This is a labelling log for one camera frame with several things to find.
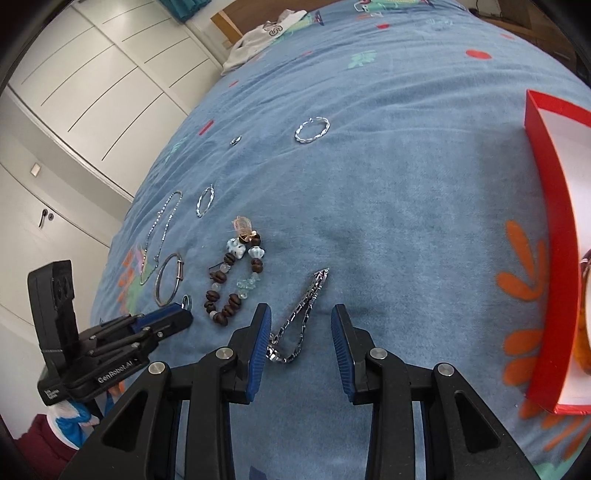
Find brown bangle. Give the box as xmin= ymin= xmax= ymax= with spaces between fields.
xmin=578 ymin=249 xmax=591 ymax=333

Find maroon garment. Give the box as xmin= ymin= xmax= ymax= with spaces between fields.
xmin=23 ymin=413 xmax=77 ymax=462

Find wooden headboard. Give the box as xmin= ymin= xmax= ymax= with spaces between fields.
xmin=210 ymin=0 xmax=333 ymax=44

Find orange bangle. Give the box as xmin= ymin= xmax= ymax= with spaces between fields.
xmin=573 ymin=318 xmax=591 ymax=370

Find white wardrobe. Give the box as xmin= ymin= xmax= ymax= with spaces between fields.
xmin=0 ymin=0 xmax=227 ymax=439

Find thick silver chain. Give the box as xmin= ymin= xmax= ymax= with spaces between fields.
xmin=265 ymin=267 xmax=331 ymax=365

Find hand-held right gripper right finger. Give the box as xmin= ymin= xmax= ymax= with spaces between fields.
xmin=331 ymin=304 xmax=541 ymax=480

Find brown beaded bracelet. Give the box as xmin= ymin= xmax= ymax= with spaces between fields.
xmin=203 ymin=216 xmax=265 ymax=328

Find white garment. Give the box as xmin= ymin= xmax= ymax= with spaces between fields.
xmin=221 ymin=10 xmax=308 ymax=77

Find silver bangle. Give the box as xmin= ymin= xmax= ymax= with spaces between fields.
xmin=154 ymin=252 xmax=187 ymax=306

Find blue printed bed sheet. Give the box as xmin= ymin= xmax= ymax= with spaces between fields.
xmin=90 ymin=0 xmax=591 ymax=480

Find teal curtain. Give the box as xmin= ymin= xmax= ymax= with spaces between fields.
xmin=168 ymin=0 xmax=227 ymax=21

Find red jewelry box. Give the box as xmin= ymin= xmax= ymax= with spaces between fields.
xmin=524 ymin=90 xmax=591 ymax=416

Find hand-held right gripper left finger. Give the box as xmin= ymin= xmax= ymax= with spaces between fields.
xmin=74 ymin=303 xmax=272 ymax=480

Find twisted silver hoop earring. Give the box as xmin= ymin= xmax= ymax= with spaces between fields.
xmin=294 ymin=117 xmax=331 ymax=145
xmin=195 ymin=184 xmax=216 ymax=219

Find wooden nightstand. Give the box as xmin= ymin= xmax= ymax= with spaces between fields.
xmin=462 ymin=0 xmax=580 ymax=70

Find thin silver chain necklace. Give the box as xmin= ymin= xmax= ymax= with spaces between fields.
xmin=140 ymin=190 xmax=184 ymax=284

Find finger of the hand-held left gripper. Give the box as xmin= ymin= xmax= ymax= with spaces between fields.
xmin=90 ymin=302 xmax=194 ymax=358

